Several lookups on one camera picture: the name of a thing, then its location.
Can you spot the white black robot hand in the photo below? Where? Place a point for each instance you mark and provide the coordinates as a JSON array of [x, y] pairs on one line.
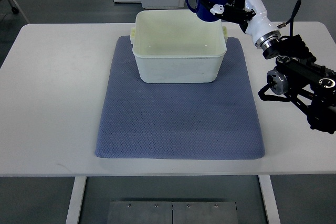
[[252, 17]]

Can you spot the cream plastic box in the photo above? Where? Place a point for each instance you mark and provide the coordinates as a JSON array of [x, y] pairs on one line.
[[175, 46]]

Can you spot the blue textured mat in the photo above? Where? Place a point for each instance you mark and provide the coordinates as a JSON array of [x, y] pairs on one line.
[[203, 121]]

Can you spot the right white table leg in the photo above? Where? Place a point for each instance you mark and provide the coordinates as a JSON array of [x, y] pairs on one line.
[[269, 200]]

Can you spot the white table leg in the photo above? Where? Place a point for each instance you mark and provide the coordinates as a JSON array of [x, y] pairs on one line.
[[269, 200], [76, 200]]

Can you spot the metal floor plate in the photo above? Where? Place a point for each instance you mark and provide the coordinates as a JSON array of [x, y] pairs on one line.
[[172, 212]]

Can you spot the left white table leg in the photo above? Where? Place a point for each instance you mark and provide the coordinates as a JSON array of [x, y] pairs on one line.
[[76, 200]]

